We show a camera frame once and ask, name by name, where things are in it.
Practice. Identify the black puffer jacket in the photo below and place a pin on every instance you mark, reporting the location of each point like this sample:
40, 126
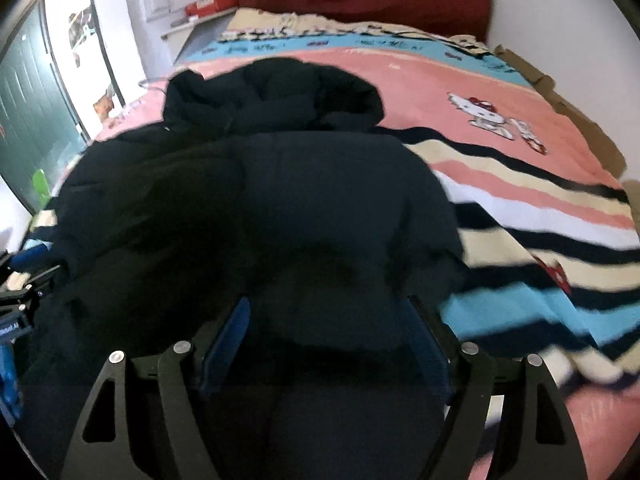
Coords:
300, 210

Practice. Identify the orange bag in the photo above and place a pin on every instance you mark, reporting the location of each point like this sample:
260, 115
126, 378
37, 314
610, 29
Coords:
105, 105

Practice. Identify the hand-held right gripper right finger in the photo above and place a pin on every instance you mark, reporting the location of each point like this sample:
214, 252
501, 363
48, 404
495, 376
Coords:
431, 355

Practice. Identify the green cabinet door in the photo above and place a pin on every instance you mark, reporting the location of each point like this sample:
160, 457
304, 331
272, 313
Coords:
30, 110

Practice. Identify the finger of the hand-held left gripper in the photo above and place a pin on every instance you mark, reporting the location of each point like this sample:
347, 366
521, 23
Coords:
35, 280

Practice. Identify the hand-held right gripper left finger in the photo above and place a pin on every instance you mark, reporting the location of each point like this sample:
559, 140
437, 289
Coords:
227, 347

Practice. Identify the red box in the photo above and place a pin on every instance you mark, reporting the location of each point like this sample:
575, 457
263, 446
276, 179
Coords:
210, 7

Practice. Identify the striped printed blanket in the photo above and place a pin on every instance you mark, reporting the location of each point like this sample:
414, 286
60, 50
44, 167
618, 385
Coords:
500, 185

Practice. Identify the small green object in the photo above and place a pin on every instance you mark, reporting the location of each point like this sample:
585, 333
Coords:
40, 185

